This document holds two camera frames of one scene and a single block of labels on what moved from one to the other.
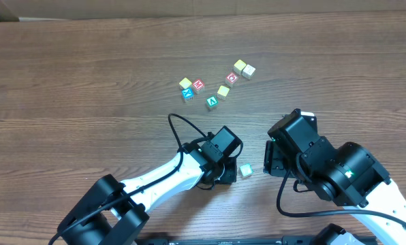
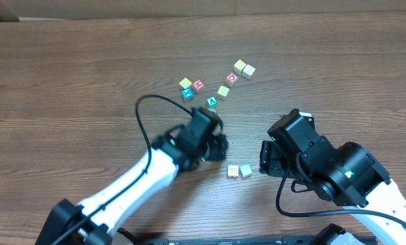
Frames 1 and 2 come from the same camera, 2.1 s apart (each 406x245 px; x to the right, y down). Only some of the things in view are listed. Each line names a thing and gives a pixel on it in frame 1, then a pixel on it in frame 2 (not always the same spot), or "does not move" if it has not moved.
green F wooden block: x=246 y=169 does not move
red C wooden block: x=231 y=77 does not move
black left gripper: x=227 y=173 to x=217 y=148
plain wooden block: x=248 y=71 does not move
